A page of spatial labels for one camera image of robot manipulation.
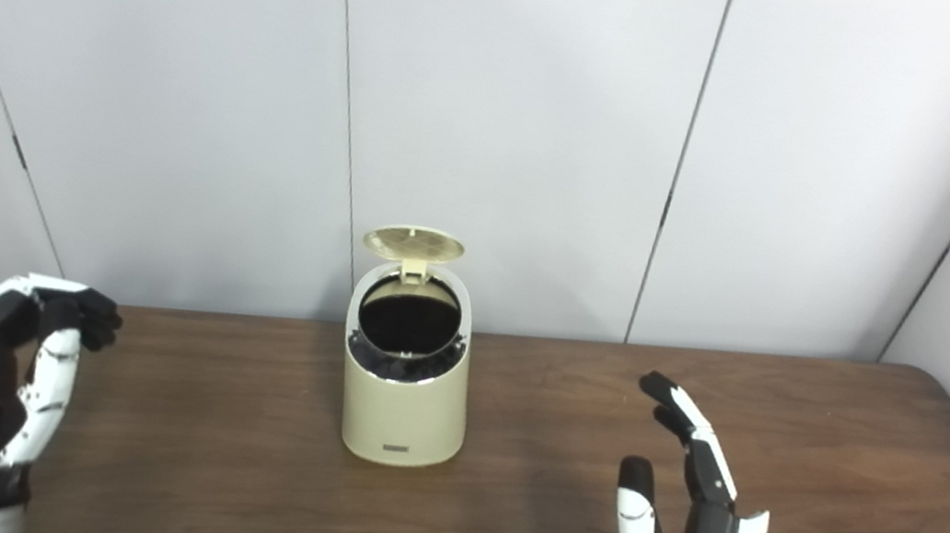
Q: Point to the black bin liner bag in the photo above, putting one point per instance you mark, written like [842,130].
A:
[407,322]

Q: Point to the cream round bin lid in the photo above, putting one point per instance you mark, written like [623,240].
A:
[413,244]

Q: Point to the cream-colored round bin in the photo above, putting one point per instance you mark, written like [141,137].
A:
[402,419]

